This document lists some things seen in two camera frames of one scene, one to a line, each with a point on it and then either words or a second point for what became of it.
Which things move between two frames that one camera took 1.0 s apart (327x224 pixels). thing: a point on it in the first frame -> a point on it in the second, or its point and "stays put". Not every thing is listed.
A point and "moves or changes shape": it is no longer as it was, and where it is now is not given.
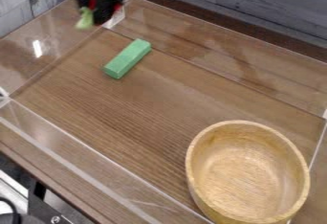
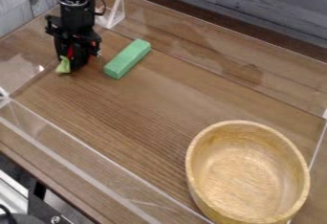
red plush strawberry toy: x=87 y=18 moves or changes shape
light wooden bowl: x=248 y=172 stays put
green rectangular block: x=129 y=57 stays put
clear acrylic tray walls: x=103 y=141 stays put
